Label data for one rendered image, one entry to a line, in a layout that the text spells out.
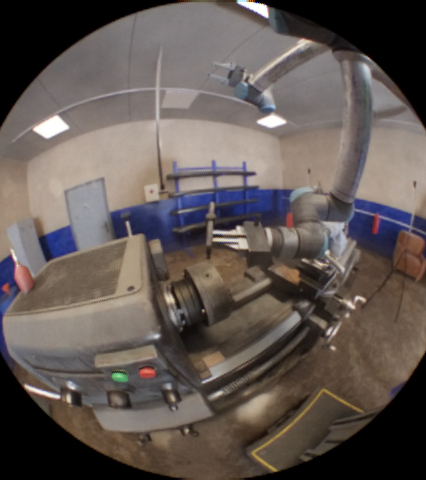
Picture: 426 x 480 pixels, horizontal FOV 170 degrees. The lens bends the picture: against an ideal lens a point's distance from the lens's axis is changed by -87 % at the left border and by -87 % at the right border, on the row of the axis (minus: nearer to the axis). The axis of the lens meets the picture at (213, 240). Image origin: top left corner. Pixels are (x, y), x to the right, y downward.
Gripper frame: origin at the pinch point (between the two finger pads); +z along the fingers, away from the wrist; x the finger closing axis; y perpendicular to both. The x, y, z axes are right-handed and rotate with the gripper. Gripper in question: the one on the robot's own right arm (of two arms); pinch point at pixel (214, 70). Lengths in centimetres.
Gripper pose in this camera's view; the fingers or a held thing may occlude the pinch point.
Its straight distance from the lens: 81.0
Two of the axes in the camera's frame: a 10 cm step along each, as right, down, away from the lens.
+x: -2.8, 4.0, 8.7
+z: -8.9, 2.4, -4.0
